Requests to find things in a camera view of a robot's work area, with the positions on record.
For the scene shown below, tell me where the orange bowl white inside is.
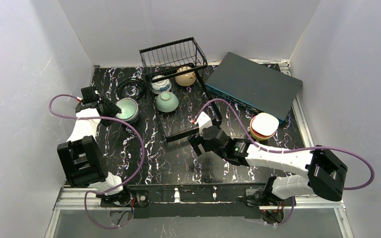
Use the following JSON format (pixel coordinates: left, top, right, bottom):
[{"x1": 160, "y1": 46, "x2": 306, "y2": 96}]
[{"x1": 249, "y1": 113, "x2": 279, "y2": 136}]

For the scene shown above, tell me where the black wire dish rack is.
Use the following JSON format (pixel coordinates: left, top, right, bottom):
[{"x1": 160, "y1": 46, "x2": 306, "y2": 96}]
[{"x1": 139, "y1": 37, "x2": 222, "y2": 143}]

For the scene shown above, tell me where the pale green ceramic bowl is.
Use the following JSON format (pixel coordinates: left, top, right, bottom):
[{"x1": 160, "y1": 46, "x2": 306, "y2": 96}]
[{"x1": 155, "y1": 91, "x2": 179, "y2": 113}]

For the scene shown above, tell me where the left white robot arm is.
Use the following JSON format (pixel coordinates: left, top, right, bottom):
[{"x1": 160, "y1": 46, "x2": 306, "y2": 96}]
[{"x1": 57, "y1": 86, "x2": 124, "y2": 197}]

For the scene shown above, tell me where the dark blue glazed bowl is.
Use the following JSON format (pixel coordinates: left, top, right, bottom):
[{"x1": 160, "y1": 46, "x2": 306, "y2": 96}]
[{"x1": 118, "y1": 109, "x2": 140, "y2": 124}]

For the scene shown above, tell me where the blue white patterned bowl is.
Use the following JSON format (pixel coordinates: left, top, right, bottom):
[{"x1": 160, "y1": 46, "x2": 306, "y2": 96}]
[{"x1": 151, "y1": 79, "x2": 172, "y2": 95}]

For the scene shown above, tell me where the coiled black cable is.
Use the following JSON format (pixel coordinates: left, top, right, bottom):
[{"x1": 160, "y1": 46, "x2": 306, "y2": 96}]
[{"x1": 116, "y1": 78, "x2": 147, "y2": 101}]

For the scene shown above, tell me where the yellow plastic bowl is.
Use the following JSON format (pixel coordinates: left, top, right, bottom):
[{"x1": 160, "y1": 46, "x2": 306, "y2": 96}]
[{"x1": 251, "y1": 133, "x2": 274, "y2": 141}]

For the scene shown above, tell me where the green lined ceramic bowl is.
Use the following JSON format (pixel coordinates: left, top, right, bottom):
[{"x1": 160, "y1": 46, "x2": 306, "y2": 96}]
[{"x1": 116, "y1": 98, "x2": 139, "y2": 122}]

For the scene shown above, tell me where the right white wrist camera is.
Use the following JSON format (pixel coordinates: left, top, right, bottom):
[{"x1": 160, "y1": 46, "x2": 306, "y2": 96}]
[{"x1": 195, "y1": 112, "x2": 213, "y2": 131}]

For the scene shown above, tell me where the beige ceramic bowl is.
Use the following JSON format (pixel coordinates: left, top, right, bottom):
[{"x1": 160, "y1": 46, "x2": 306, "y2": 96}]
[{"x1": 175, "y1": 71, "x2": 197, "y2": 87}]

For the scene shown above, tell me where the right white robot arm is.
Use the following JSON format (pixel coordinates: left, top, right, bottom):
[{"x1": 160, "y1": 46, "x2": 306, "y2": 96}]
[{"x1": 188, "y1": 115, "x2": 348, "y2": 202}]

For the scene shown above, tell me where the grey teal network switch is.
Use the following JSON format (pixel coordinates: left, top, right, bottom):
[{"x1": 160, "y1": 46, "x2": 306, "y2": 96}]
[{"x1": 205, "y1": 52, "x2": 303, "y2": 124}]

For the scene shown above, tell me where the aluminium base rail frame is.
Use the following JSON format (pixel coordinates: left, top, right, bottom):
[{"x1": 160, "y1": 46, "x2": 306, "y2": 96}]
[{"x1": 45, "y1": 183, "x2": 353, "y2": 238}]

